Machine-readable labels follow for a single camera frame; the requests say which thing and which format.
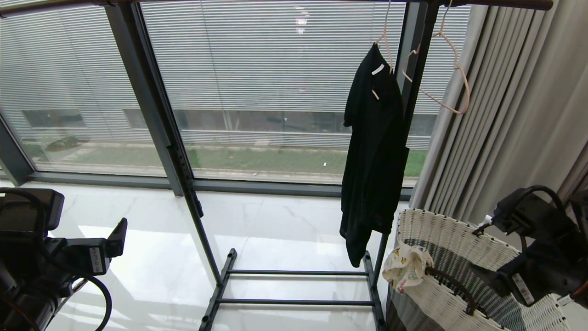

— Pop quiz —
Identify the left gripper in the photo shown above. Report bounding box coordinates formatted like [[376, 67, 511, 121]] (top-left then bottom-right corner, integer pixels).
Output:
[[44, 217, 129, 285]]

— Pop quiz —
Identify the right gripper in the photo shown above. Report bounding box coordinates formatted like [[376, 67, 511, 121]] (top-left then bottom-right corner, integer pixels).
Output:
[[468, 247, 588, 308]]

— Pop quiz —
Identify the cream printed garment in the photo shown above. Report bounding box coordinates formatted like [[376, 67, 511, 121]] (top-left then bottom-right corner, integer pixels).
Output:
[[382, 243, 434, 295]]

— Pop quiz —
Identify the black garment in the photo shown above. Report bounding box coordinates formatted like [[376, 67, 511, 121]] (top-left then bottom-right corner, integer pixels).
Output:
[[339, 43, 410, 268]]

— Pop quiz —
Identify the pink clothes hanger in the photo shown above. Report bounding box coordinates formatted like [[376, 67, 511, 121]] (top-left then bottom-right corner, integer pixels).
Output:
[[401, 0, 471, 115], [371, 0, 395, 101]]

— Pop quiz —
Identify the white laundry basket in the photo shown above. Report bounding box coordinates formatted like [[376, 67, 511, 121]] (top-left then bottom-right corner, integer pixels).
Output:
[[385, 209, 571, 331]]

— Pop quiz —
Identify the black clothes rack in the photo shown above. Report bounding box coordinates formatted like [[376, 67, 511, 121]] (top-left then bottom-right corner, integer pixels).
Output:
[[0, 0, 554, 331]]

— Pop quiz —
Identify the beige curtain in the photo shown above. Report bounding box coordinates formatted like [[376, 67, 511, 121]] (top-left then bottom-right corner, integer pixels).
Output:
[[409, 0, 588, 233]]

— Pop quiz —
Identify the window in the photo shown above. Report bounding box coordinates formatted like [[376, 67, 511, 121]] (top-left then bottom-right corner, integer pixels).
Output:
[[0, 0, 471, 199]]

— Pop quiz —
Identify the black cable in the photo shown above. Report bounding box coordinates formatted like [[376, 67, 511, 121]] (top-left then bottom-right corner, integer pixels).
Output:
[[0, 188, 113, 331], [503, 185, 567, 217]]

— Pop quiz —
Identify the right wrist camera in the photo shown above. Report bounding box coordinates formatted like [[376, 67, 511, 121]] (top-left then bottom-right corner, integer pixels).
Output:
[[478, 188, 577, 250]]

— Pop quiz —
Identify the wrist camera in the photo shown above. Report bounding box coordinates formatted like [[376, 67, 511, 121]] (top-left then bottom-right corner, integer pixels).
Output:
[[478, 188, 577, 250], [0, 188, 65, 233]]

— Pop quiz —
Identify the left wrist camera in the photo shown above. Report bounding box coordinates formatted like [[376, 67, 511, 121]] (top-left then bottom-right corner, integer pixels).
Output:
[[0, 188, 65, 233]]

